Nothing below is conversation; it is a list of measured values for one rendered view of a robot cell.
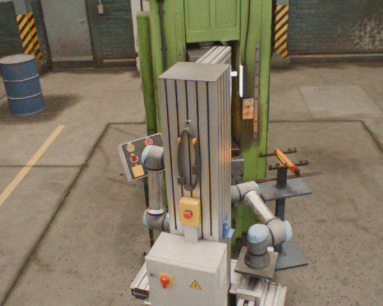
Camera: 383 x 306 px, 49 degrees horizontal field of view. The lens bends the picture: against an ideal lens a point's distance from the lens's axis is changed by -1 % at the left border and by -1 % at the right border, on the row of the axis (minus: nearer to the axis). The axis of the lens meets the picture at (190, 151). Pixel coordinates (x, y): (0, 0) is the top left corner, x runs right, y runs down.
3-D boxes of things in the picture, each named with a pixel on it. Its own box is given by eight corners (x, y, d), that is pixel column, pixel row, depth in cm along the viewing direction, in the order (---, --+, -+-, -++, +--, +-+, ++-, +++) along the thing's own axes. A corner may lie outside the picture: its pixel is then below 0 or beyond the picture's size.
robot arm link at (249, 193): (271, 250, 243) (231, 196, 287) (293, 244, 248) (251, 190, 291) (273, 235, 237) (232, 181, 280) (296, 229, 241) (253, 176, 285)
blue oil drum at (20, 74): (37, 115, 696) (26, 62, 655) (4, 116, 701) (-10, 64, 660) (50, 102, 748) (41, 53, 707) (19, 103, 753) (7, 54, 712)
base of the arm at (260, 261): (267, 271, 242) (268, 258, 238) (241, 266, 247) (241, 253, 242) (272, 254, 255) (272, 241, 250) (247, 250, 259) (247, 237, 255)
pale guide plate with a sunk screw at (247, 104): (253, 118, 346) (253, 99, 339) (242, 119, 346) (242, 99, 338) (253, 117, 348) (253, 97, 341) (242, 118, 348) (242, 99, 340)
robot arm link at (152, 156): (163, 236, 258) (162, 151, 239) (142, 230, 263) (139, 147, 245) (172, 226, 268) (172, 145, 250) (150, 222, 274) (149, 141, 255)
